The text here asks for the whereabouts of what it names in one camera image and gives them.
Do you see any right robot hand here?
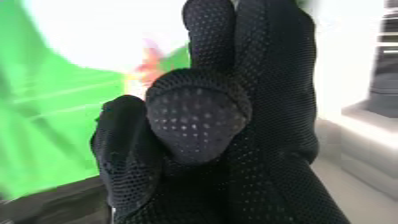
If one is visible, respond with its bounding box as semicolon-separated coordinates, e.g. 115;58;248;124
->
88;0;358;224

